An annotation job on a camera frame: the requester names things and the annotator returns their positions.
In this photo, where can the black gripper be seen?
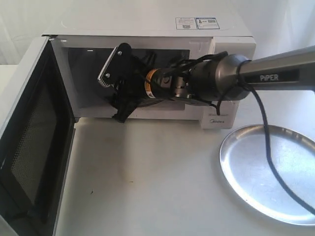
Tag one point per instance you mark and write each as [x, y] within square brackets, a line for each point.
[124, 73]

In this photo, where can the white microwave door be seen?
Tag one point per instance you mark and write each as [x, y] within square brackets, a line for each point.
[36, 133]

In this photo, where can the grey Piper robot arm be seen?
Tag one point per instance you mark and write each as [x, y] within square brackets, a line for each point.
[206, 81]

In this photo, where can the white microwave oven body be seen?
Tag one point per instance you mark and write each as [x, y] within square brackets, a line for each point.
[82, 44]

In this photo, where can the white label sticker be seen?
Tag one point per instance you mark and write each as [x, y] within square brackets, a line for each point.
[186, 23]

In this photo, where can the blue warning sticker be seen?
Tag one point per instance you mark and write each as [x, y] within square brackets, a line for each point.
[207, 23]

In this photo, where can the round silver metal plate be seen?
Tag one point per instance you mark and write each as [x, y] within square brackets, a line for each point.
[244, 164]

